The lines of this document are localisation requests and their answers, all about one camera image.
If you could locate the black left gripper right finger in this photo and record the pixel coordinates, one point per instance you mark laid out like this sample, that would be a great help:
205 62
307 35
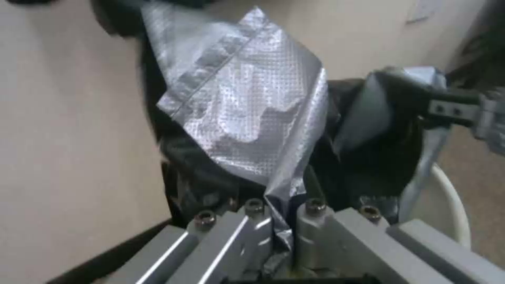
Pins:
347 242

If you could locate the pale wall plate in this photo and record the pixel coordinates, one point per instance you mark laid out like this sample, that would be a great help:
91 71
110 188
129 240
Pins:
420 11

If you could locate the grey black plastic trash bag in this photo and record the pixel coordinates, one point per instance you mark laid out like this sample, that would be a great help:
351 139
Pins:
244 97

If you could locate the white round trash bin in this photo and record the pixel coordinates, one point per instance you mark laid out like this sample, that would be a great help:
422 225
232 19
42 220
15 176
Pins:
453 201

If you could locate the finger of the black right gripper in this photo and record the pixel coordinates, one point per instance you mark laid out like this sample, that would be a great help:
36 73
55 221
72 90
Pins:
449 111

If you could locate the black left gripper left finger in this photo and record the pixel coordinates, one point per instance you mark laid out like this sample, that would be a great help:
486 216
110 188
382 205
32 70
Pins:
221 245

